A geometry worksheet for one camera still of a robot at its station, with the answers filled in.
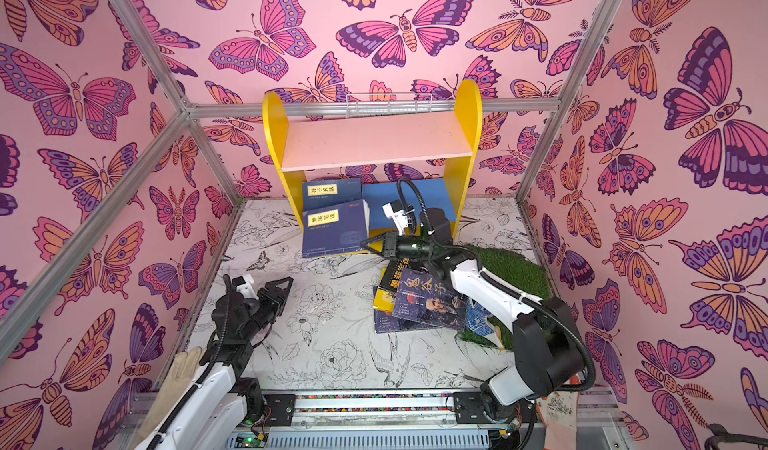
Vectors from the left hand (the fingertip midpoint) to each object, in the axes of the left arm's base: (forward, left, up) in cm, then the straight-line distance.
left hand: (293, 279), depth 81 cm
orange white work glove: (-29, -67, -13) cm, 74 cm away
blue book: (+9, -12, +11) cm, 19 cm away
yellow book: (-1, -25, -12) cm, 27 cm away
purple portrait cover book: (-1, -35, -9) cm, 36 cm away
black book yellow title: (+8, -27, -11) cm, 30 cm away
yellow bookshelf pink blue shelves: (+50, -33, 0) cm, 60 cm away
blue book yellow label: (+26, -7, +7) cm, 28 cm away
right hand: (+3, -20, +13) cm, 24 cm away
